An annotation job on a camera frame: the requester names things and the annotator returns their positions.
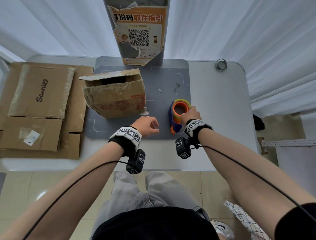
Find small grey ring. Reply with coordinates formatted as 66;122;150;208
215;58;228;72

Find white sneaker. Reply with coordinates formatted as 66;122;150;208
210;219;235;240

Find blue orange tape dispenser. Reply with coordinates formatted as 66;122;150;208
168;99;192;135
172;99;192;124

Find grey scanning mat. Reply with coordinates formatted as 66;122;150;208
85;0;192;141

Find person's right hand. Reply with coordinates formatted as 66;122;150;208
180;105;202;125

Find black shirt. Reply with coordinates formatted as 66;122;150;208
91;202;316;240

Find red print cardboard box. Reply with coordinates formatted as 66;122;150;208
78;68;146;120

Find large cardboard box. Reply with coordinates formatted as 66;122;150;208
0;62;94;160

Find white checked cloth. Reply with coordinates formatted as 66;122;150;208
224;200;271;240

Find person's left forearm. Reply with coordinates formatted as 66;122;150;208
0;141;124;240

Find black tracker cable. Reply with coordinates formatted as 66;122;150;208
194;145;316;223
21;160;129;240

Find grey scanner kiosk with poster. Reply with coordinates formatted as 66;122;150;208
107;5;168;67

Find grey trousers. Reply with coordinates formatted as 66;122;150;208
90;170;210;240

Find person's left hand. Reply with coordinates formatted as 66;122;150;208
130;115;160;138

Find grey printed floor mat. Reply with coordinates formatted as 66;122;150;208
0;172;7;196

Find person's right forearm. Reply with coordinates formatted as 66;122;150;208
197;127;316;240

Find white metal frame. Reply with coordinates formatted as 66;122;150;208
0;44;26;75

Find white perforated metal bar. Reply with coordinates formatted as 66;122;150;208
256;136;316;155

